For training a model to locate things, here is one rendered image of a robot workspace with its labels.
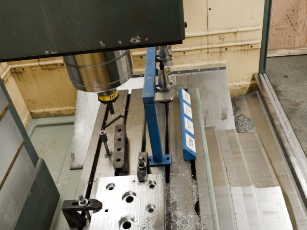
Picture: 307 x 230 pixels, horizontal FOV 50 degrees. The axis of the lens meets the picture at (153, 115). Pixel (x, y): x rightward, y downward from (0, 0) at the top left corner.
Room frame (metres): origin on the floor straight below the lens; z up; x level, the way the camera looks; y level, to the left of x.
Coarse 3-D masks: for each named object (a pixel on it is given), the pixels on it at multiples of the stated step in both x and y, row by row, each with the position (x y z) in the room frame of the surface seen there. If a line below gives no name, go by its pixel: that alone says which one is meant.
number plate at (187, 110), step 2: (184, 104) 1.23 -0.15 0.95; (184, 106) 1.21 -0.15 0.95; (186, 106) 1.23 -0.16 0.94; (188, 106) 1.24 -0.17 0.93; (184, 108) 1.20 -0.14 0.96; (186, 108) 1.21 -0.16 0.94; (188, 108) 1.22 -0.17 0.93; (190, 108) 1.23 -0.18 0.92; (184, 110) 1.18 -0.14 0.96; (186, 110) 1.19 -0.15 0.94; (188, 110) 1.20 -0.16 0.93; (190, 110) 1.21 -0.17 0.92; (184, 112) 1.17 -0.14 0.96; (186, 112) 1.18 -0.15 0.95; (188, 112) 1.19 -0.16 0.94; (190, 112) 1.20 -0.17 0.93; (186, 114) 1.16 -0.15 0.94; (188, 114) 1.17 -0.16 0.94; (190, 114) 1.18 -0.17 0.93; (190, 116) 1.17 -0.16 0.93
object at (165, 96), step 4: (160, 92) 0.96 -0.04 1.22; (164, 92) 0.96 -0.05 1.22; (168, 92) 0.95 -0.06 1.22; (156, 96) 0.94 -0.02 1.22; (160, 96) 0.94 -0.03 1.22; (164, 96) 0.93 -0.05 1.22; (168, 96) 0.93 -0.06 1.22; (172, 96) 0.93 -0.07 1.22; (156, 100) 0.92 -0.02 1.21; (160, 100) 0.92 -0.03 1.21; (164, 100) 0.91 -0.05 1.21; (168, 100) 0.91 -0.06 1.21
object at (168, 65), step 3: (156, 63) 1.17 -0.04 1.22; (159, 63) 1.17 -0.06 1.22; (165, 63) 1.16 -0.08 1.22; (168, 63) 1.16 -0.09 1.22; (171, 63) 1.16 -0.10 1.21; (156, 66) 1.15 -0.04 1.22; (165, 66) 1.14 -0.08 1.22; (168, 66) 1.14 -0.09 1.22; (171, 66) 1.14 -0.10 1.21; (156, 69) 1.14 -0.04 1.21
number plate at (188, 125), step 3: (186, 120) 1.11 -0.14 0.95; (189, 120) 1.13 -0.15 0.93; (186, 123) 1.09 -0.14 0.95; (189, 123) 1.11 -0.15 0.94; (192, 123) 1.13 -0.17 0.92; (186, 126) 1.07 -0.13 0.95; (189, 126) 1.09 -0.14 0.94; (192, 126) 1.10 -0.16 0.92; (186, 129) 1.06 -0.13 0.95; (189, 129) 1.07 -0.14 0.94; (192, 129) 1.08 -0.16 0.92; (192, 132) 1.06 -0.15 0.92
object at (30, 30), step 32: (0, 0) 0.60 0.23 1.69; (32, 0) 0.60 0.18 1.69; (64, 0) 0.59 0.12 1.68; (96, 0) 0.58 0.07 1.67; (128, 0) 0.58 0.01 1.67; (160, 0) 0.57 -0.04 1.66; (0, 32) 0.61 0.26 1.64; (32, 32) 0.60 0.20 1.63; (64, 32) 0.59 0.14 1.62; (96, 32) 0.58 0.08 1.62; (128, 32) 0.58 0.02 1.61; (160, 32) 0.57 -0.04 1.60
